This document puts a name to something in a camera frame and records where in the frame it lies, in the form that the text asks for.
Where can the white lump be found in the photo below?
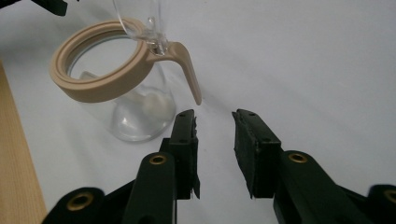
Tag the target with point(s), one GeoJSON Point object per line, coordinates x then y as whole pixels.
{"type": "Point", "coordinates": [157, 105]}

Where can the glass pitcher with beige rim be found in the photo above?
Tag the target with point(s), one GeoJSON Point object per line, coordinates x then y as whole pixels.
{"type": "Point", "coordinates": [102, 87]}

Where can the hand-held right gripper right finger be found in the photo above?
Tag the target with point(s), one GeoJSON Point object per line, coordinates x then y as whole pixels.
{"type": "Point", "coordinates": [264, 161]}

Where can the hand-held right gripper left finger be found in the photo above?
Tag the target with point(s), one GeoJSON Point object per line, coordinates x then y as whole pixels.
{"type": "Point", "coordinates": [183, 149]}

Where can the clear glass cup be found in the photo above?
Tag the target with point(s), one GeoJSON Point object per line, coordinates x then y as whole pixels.
{"type": "Point", "coordinates": [146, 28]}

